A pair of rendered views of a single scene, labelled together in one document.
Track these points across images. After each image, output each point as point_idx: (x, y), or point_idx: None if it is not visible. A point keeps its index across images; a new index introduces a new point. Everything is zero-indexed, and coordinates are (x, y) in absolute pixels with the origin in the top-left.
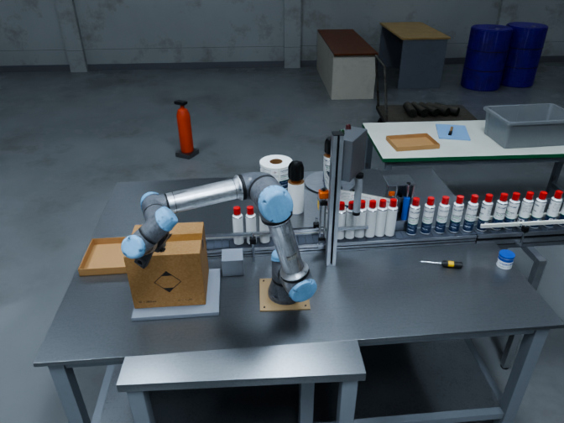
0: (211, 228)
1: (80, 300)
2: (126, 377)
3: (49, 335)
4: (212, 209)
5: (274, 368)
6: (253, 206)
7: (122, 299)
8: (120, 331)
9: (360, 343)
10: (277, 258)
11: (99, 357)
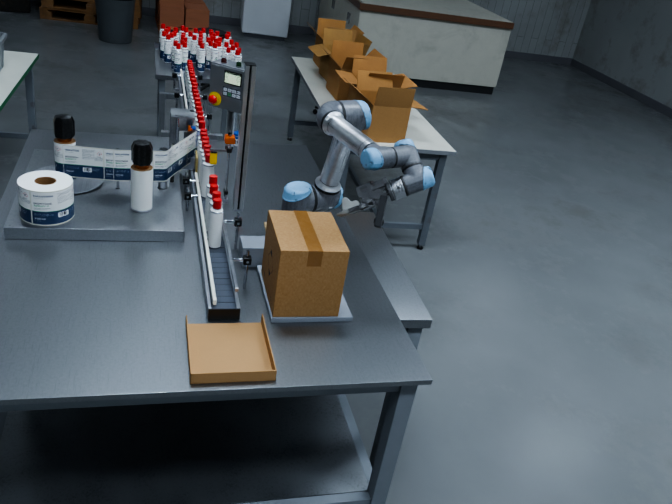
0: (155, 277)
1: (325, 368)
2: (422, 315)
3: (390, 379)
4: (95, 276)
5: (383, 245)
6: (98, 244)
7: (316, 333)
8: (368, 327)
9: None
10: (309, 191)
11: (406, 335)
